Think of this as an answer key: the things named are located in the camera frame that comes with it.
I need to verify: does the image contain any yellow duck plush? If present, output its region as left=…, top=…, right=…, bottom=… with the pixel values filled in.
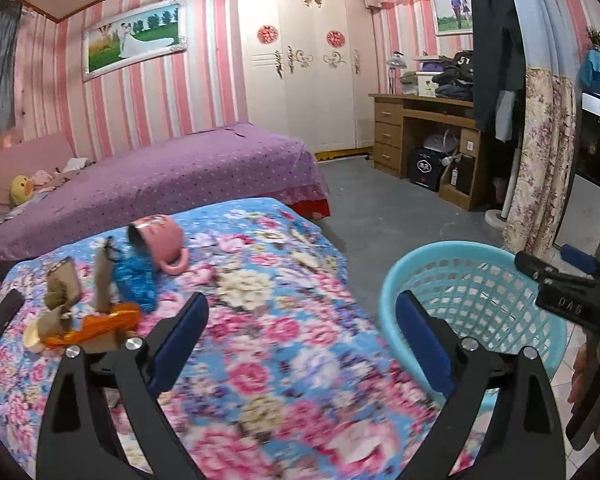
left=9, top=175, right=35, bottom=207

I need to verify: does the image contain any pink plush toy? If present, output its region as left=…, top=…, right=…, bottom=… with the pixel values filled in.
left=30, top=170, right=57, bottom=192

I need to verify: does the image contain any black box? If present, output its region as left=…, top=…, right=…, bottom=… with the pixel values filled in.
left=408, top=147, right=444, bottom=192

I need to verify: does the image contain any framed wedding photo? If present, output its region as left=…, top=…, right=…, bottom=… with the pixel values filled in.
left=82, top=0, right=187, bottom=83

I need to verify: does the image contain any framed couple photo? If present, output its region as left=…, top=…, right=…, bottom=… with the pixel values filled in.
left=432, top=0, right=482, bottom=37

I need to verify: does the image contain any pink mug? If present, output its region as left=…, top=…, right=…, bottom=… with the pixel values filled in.
left=126, top=214, right=190, bottom=276

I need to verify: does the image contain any white wardrobe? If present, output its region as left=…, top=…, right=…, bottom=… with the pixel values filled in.
left=235, top=0, right=382, bottom=155

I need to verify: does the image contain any black phone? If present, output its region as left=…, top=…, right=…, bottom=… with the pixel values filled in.
left=0, top=289, right=26, bottom=350

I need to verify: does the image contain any white fan stand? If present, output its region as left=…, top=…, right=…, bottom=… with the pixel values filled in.
left=483, top=149, right=522, bottom=227

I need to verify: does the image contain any tan wrapper with black tie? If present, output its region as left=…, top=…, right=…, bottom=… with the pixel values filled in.
left=92, top=236, right=120, bottom=312

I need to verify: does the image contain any silver desk lamp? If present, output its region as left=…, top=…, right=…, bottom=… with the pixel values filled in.
left=385, top=51, right=407, bottom=95

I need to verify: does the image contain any small white fan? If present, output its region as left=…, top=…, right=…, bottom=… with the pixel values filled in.
left=422, top=129, right=459, bottom=162

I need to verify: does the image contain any wooden desk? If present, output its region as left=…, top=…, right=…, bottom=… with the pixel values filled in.
left=369, top=92, right=492, bottom=212

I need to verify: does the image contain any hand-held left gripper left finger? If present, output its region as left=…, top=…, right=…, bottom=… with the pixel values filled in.
left=36, top=291, right=211, bottom=480

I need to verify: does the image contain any floral blue blanket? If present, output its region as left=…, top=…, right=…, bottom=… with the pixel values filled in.
left=0, top=197, right=486, bottom=480

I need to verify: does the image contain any purple dotted bed cover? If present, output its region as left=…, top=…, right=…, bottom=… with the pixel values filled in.
left=0, top=122, right=331, bottom=263

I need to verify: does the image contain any pink headboard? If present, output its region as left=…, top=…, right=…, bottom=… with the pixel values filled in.
left=0, top=131, right=77, bottom=233

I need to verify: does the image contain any white storage box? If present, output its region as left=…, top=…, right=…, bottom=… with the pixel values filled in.
left=400, top=70, right=451, bottom=98

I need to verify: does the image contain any pile of dark clothes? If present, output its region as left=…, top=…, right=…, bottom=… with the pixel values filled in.
left=431, top=50, right=477, bottom=102

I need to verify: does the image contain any floral curtain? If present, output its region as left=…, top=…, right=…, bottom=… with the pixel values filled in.
left=501, top=64, right=579, bottom=257

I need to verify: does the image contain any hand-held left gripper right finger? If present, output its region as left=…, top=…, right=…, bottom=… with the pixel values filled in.
left=395, top=289, right=566, bottom=480

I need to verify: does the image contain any orange plastic bowl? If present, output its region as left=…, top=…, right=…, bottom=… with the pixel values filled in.
left=40, top=302, right=142, bottom=352

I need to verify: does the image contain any light blue plastic basket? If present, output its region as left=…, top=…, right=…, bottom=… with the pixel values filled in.
left=378, top=241, right=570, bottom=401

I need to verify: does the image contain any red bed skirt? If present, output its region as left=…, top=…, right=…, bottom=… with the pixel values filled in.
left=279, top=184, right=332, bottom=222

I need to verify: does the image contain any hanging dark coat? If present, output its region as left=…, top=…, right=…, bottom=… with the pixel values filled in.
left=471, top=0, right=527, bottom=145

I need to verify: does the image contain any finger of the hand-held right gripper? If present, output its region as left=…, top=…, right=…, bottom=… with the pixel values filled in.
left=558, top=243, right=600, bottom=277
left=514, top=251, right=561, bottom=282

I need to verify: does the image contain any person's right hand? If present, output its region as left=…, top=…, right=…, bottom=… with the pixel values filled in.
left=568, top=340, right=600, bottom=411

